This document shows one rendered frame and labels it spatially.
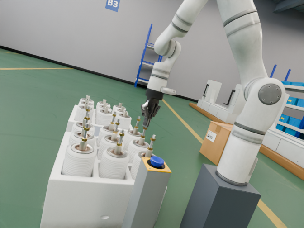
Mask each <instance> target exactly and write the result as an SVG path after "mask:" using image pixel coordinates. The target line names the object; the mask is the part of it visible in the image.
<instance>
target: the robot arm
mask: <svg viewBox="0 0 304 228"><path fill-rule="evenodd" d="M216 1H217V4H218V9H219V12H220V15H221V19H222V22H223V27H224V30H225V33H226V36H227V39H228V42H229V45H230V48H231V50H232V53H233V56H234V59H235V62H236V64H237V67H238V70H239V75H240V79H241V84H242V91H243V96H244V99H245V101H246V103H245V106H244V108H243V110H242V112H241V113H240V114H239V115H238V116H237V117H236V119H235V122H234V125H233V128H232V130H231V133H230V135H229V138H228V141H227V143H226V146H225V148H224V151H223V153H222V156H221V159H220V161H219V164H218V166H217V169H216V174H217V175H218V177H220V178H221V179H222V180H224V181H226V182H227V183H230V184H232V185H236V186H244V185H248V182H249V180H250V178H251V176H252V173H253V171H254V168H255V166H256V164H257V161H258V158H257V157H256V156H257V154H258V151H259V149H260V147H261V144H262V142H263V139H264V137H265V134H266V132H267V130H268V129H269V128H270V127H271V126H272V125H273V123H274V121H275V119H276V117H277V115H278V113H279V111H280V109H281V107H282V105H283V102H284V99H285V87H284V85H283V83H282V82H281V81H279V80H278V79H275V78H269V77H268V75H267V73H266V70H265V67H264V64H263V60H262V29H261V23H260V20H259V17H258V13H257V10H256V7H255V5H254V3H253V0H216ZM207 2H208V0H185V1H184V2H183V3H182V4H181V6H180V7H179V9H178V10H177V12H176V14H175V16H174V18H173V20H172V22H171V23H170V25H169V26H168V27H167V28H166V29H165V31H164V32H163V33H162V34H161V35H160V36H159V37H158V38H157V40H156V41H155V44H154V50H155V53H156V54H158V55H161V56H164V57H167V59H166V60H165V61H164V62H155V64H154V66H153V70H152V74H151V77H150V79H149V82H148V85H147V90H146V93H145V95H146V96H147V99H146V101H145V104H141V111H142V116H144V117H145V118H144V122H143V124H142V125H143V126H144V127H149V125H150V122H151V119H152V118H153V117H155V115H156V114H157V112H158V111H159V109H160V107H161V106H159V105H158V104H159V100H163V96H164V93H165V94H170V95H176V90H173V89H169V88H167V87H166V86H167V81H168V77H169V74H170V71H171V69H172V67H173V65H174V63H175V61H176V60H177V58H178V56H179V55H180V52H181V45H180V43H179V42H178V41H175V40H173V38H175V37H179V38H183V37H184V36H185V35H186V34H187V33H188V31H189V29H190V28H191V26H192V24H193V23H194V21H195V20H196V18H197V16H198V15H199V13H200V12H201V10H202V9H203V7H204V6H205V4H206V3H207Z"/></svg>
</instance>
